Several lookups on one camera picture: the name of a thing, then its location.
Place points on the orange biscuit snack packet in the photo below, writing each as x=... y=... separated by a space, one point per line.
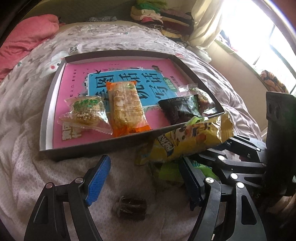
x=127 y=113

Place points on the dark green seaweed packet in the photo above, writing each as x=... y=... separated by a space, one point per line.
x=180 y=109

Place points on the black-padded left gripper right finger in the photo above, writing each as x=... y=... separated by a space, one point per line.
x=204 y=192

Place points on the pink Chinese workbook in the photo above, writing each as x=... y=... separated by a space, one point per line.
x=156 y=80

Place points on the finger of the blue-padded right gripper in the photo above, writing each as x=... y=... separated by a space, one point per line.
x=231 y=171

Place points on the cream curtain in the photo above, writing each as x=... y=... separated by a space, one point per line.
x=207 y=16

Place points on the dark patterned pillow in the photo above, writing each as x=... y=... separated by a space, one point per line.
x=103 y=19

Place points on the dark grey headboard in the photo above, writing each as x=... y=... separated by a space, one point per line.
x=75 y=11

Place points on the yellow chips snack bag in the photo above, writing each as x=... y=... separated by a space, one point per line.
x=196 y=135

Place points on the clear pastry packet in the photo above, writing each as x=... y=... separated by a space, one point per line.
x=205 y=104

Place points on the floral cloth on windowsill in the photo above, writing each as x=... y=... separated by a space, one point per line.
x=273 y=84

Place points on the dark cardboard tray box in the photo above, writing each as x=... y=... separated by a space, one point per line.
x=47 y=123

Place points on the white crumpled cloth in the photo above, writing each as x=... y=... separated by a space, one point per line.
x=200 y=52

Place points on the small dark brown candy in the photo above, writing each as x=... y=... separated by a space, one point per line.
x=131 y=208

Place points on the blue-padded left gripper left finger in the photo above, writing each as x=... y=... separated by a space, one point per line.
x=95 y=179

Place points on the clear rice cracker snack packet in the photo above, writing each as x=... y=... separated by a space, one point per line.
x=87 y=112

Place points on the stack of folded clothes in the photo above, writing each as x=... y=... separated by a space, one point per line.
x=173 y=24

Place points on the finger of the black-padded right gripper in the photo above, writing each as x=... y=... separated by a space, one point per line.
x=245 y=149

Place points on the pink blanket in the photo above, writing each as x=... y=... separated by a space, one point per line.
x=27 y=35

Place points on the green snack packet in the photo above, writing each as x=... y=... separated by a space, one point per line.
x=167 y=175

